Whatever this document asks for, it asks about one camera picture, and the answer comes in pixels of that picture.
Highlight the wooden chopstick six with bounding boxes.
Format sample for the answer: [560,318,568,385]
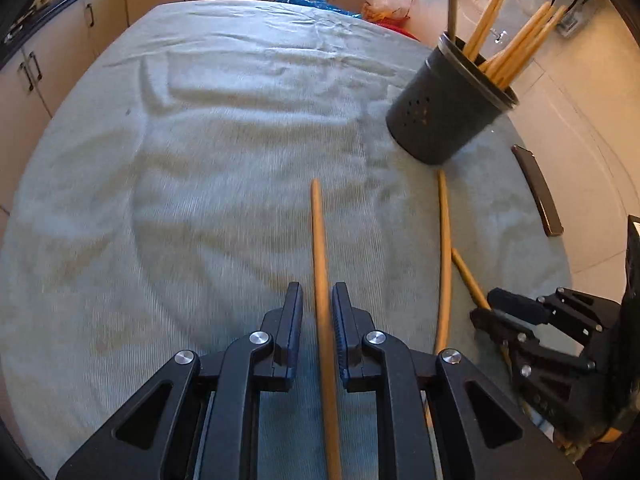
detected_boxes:
[444,247,490,341]

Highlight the wooden chopstick eight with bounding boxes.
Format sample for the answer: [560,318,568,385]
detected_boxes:
[435,169,451,353]

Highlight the wooden chopstick seven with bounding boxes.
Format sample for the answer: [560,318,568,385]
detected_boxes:
[310,178,342,479]

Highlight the wooden chopstick five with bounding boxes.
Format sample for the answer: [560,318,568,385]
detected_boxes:
[497,6,565,90]

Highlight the wooden chopstick four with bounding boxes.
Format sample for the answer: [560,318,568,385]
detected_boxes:
[486,2,555,88]

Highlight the wooden chopstick one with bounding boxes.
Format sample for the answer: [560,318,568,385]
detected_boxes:
[463,0,504,63]

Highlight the wooden chopstick three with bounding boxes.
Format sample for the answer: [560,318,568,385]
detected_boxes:
[480,1,552,74]

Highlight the black smartphone brown case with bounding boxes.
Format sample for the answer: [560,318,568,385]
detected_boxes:
[511,144,564,237]

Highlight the grey-blue table cloth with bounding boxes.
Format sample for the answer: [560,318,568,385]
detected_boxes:
[1,1,568,479]

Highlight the dark grey utensil holder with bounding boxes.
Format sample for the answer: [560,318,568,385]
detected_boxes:
[386,34,518,166]

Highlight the red plastic basin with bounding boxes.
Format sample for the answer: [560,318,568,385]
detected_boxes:
[375,21,420,42]

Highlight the hanging plastic bags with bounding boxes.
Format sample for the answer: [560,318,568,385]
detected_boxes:
[360,0,414,23]

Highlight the beige lower cabinets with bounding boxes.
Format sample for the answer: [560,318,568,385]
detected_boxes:
[1,0,363,220]

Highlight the black power cable plug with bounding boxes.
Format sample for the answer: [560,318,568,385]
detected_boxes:
[551,0,582,38]

